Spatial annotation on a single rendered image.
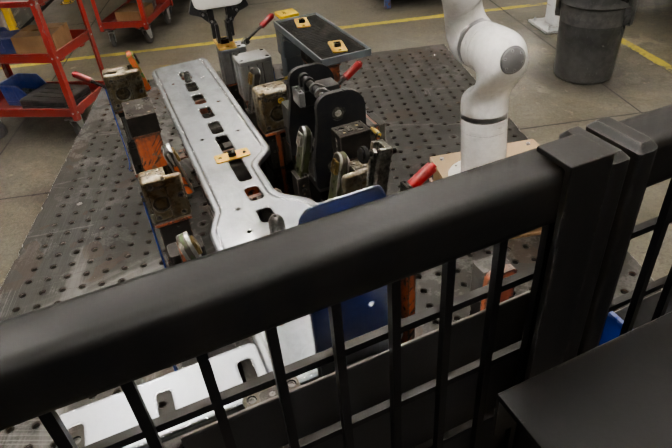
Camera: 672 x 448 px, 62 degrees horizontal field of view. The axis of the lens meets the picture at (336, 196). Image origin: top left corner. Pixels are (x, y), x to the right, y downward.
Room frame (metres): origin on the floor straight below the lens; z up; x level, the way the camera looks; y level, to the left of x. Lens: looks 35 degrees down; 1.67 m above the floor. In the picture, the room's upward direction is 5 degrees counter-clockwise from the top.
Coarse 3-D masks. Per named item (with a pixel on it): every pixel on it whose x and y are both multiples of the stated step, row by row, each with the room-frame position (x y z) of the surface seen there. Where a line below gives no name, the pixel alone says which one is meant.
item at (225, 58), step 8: (216, 48) 1.77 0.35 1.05; (240, 48) 1.74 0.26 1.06; (224, 56) 1.72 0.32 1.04; (224, 64) 1.72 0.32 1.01; (232, 64) 1.73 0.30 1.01; (224, 72) 1.72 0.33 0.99; (232, 72) 1.73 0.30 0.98; (224, 80) 1.75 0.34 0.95; (232, 80) 1.73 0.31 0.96; (232, 88) 1.73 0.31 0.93; (240, 96) 1.74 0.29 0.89; (240, 104) 1.74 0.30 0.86
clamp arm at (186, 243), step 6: (180, 234) 0.72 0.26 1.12; (186, 234) 0.71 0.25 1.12; (180, 240) 0.70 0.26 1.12; (186, 240) 0.70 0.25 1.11; (192, 240) 0.71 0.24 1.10; (180, 246) 0.70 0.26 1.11; (186, 246) 0.70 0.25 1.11; (192, 246) 0.70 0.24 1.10; (198, 246) 0.71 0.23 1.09; (186, 252) 0.70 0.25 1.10; (192, 252) 0.70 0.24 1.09; (198, 252) 0.71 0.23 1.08; (186, 258) 0.69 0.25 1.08; (192, 258) 0.70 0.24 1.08
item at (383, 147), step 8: (376, 144) 0.79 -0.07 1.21; (384, 144) 0.78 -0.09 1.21; (360, 152) 0.77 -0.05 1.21; (368, 152) 0.76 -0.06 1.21; (376, 152) 0.77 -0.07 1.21; (384, 152) 0.76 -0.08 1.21; (392, 152) 0.78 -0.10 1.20; (360, 160) 0.76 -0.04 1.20; (368, 160) 0.76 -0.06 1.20; (376, 160) 0.79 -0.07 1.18; (384, 160) 0.76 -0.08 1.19; (368, 168) 0.79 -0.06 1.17; (376, 168) 0.78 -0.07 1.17; (384, 168) 0.76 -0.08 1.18; (368, 176) 0.78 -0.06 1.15; (376, 176) 0.76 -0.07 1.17; (384, 176) 0.76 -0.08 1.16; (368, 184) 0.78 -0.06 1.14; (376, 184) 0.76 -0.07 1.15; (384, 184) 0.76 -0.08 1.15
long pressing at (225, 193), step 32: (192, 64) 1.79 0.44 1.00; (192, 96) 1.53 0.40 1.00; (224, 96) 1.51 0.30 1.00; (192, 128) 1.32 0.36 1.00; (224, 128) 1.31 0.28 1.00; (256, 128) 1.29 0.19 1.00; (192, 160) 1.16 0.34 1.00; (256, 160) 1.12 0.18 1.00; (224, 192) 1.00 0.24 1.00; (224, 224) 0.89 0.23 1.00; (256, 224) 0.88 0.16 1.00; (288, 224) 0.87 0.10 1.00; (288, 352) 0.55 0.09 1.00
